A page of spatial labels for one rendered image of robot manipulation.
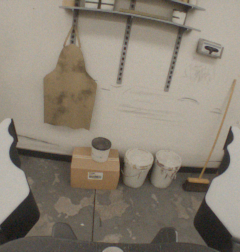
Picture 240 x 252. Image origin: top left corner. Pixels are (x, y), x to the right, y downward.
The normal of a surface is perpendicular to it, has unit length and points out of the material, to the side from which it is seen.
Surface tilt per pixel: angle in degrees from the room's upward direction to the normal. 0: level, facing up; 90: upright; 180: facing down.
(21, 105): 90
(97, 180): 89
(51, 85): 88
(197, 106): 90
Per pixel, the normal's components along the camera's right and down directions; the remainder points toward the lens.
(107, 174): 0.10, 0.49
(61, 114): 0.38, 0.53
